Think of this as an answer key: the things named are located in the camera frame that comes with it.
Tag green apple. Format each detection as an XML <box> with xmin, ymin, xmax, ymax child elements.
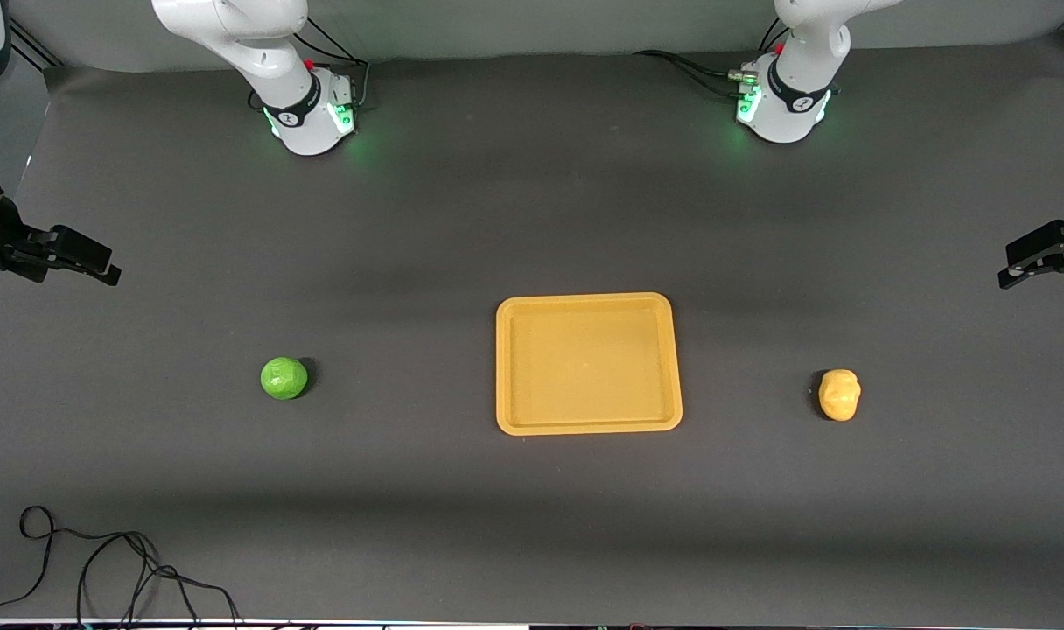
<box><xmin>260</xmin><ymin>356</ymin><xmax>309</xmax><ymax>402</ymax></box>

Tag yellow potato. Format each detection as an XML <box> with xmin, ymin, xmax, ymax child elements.
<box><xmin>817</xmin><ymin>368</ymin><xmax>863</xmax><ymax>423</ymax></box>

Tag orange plastic tray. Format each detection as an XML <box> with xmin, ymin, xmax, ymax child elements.
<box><xmin>495</xmin><ymin>292</ymin><xmax>683</xmax><ymax>437</ymax></box>

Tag dark grey table mat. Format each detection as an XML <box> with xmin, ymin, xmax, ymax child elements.
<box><xmin>0</xmin><ymin>33</ymin><xmax>1064</xmax><ymax>627</ymax></box>

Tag aluminium frame profile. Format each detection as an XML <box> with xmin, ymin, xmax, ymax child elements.
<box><xmin>7</xmin><ymin>17</ymin><xmax>62</xmax><ymax>71</ymax></box>

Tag loose black coiled cable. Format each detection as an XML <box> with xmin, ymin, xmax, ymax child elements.
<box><xmin>0</xmin><ymin>505</ymin><xmax>242</xmax><ymax>627</ymax></box>

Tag black right base cable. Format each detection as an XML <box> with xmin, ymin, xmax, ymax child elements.
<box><xmin>248</xmin><ymin>16</ymin><xmax>373</xmax><ymax>116</ymax></box>

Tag black base cable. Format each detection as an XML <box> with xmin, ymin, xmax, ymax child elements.
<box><xmin>633</xmin><ymin>49</ymin><xmax>759</xmax><ymax>99</ymax></box>
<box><xmin>248</xmin><ymin>16</ymin><xmax>373</xmax><ymax>116</ymax></box>

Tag thin black upright cables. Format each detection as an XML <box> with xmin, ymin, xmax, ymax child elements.
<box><xmin>757</xmin><ymin>15</ymin><xmax>792</xmax><ymax>55</ymax></box>

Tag black left base cable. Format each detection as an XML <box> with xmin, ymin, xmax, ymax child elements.
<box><xmin>633</xmin><ymin>49</ymin><xmax>759</xmax><ymax>99</ymax></box>

